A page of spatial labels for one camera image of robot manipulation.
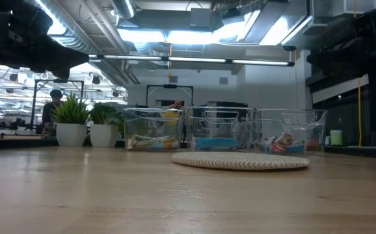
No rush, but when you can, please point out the clear plastic bin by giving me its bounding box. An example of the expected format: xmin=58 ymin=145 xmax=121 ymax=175
xmin=255 ymin=109 xmax=329 ymax=155
xmin=122 ymin=107 xmax=185 ymax=152
xmin=184 ymin=106 xmax=257 ymax=153

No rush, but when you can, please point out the person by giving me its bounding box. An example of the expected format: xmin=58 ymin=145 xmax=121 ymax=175
xmin=167 ymin=99 xmax=185 ymax=111
xmin=40 ymin=89 xmax=64 ymax=137

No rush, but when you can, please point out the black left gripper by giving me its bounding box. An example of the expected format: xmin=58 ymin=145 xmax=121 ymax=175
xmin=0 ymin=19 xmax=90 ymax=81

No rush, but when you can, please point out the green granola bar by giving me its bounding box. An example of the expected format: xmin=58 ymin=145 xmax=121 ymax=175
xmin=129 ymin=133 xmax=172 ymax=142
xmin=126 ymin=138 xmax=181 ymax=151

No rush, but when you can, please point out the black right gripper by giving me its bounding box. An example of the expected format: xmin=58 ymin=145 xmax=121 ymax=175
xmin=306 ymin=32 xmax=376 ymax=79

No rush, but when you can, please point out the spiky green plant white pot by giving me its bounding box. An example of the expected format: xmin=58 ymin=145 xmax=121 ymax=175
xmin=51 ymin=92 xmax=90 ymax=147

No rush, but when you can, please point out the overhead LED light bar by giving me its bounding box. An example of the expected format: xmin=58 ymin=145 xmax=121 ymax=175
xmin=88 ymin=53 xmax=295 ymax=68

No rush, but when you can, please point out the broad-leaf green plant white pot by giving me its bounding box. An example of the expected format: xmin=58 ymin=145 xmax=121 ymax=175
xmin=88 ymin=102 xmax=126 ymax=149

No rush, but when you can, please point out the blue granola bar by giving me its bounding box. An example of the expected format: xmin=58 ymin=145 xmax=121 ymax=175
xmin=195 ymin=142 xmax=239 ymax=151
xmin=196 ymin=136 xmax=237 ymax=144

